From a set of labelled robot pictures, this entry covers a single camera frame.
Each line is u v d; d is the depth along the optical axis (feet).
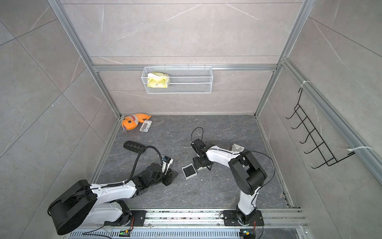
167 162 2.49
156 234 2.30
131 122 3.46
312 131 2.21
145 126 3.63
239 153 1.72
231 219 2.39
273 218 2.45
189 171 2.87
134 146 3.22
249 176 1.56
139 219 2.39
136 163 2.16
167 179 2.45
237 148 3.15
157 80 2.81
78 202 1.42
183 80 3.31
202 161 2.63
